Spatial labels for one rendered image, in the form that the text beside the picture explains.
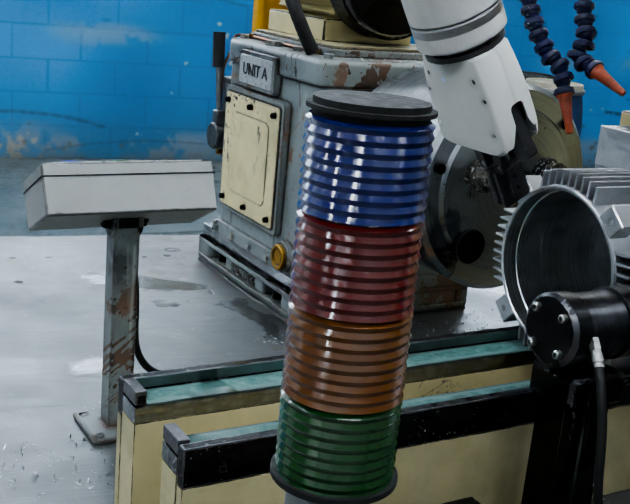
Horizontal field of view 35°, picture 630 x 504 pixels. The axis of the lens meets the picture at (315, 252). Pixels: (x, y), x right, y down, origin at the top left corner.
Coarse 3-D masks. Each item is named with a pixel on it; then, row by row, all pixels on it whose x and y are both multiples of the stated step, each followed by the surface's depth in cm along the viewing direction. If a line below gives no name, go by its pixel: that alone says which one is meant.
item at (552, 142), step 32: (416, 96) 120; (544, 96) 118; (544, 128) 119; (576, 128) 123; (448, 160) 114; (544, 160) 119; (576, 160) 124; (448, 192) 115; (480, 192) 117; (448, 224) 116; (480, 224) 118; (448, 256) 117; (480, 256) 120; (480, 288) 123
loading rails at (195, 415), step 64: (128, 384) 83; (192, 384) 87; (256, 384) 88; (448, 384) 99; (512, 384) 94; (128, 448) 84; (192, 448) 74; (256, 448) 77; (448, 448) 87; (512, 448) 91
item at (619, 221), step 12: (528, 180) 100; (540, 180) 101; (624, 204) 91; (600, 216) 91; (612, 216) 90; (624, 216) 90; (612, 228) 90; (624, 228) 89; (504, 300) 104; (504, 312) 104
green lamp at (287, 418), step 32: (288, 416) 48; (320, 416) 47; (352, 416) 47; (384, 416) 47; (288, 448) 49; (320, 448) 47; (352, 448) 47; (384, 448) 48; (288, 480) 49; (320, 480) 48; (352, 480) 48; (384, 480) 49
